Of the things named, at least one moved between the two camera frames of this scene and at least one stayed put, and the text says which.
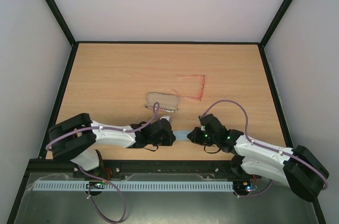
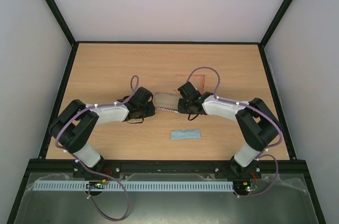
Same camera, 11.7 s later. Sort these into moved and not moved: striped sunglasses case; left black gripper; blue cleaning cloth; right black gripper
Moved: left black gripper; right black gripper
Not moved: blue cleaning cloth; striped sunglasses case
